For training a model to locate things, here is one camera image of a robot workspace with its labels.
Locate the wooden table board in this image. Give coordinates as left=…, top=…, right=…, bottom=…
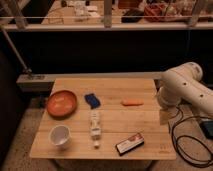
left=30, top=78, right=176, bottom=160

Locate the black red white box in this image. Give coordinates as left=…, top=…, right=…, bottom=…
left=115, top=133, right=144, bottom=156

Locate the white ceramic cup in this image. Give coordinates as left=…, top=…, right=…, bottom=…
left=49, top=125, right=71, bottom=148

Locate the orange carrot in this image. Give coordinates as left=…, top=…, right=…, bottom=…
left=121, top=100, right=144, bottom=106

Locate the blue folded cloth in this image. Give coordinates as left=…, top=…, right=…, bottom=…
left=84, top=93, right=101, bottom=109

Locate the black floor cable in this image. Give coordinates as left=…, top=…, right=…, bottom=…
left=168, top=105, right=213, bottom=168

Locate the dark power adapter box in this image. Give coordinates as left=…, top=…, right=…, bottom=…
left=200, top=121, right=213, bottom=140

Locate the white tube with cap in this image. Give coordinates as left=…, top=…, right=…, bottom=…
left=90, top=111, right=101, bottom=148

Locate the orange ceramic bowl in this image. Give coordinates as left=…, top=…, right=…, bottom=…
left=46, top=90, right=77, bottom=118

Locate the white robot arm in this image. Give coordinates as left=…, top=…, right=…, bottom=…
left=157, top=62, right=213, bottom=116

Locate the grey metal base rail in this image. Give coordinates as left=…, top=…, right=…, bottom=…
left=16, top=71, right=213, bottom=93

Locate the grey diagonal metal strut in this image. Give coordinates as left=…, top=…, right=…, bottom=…
left=0, top=26, right=32, bottom=76

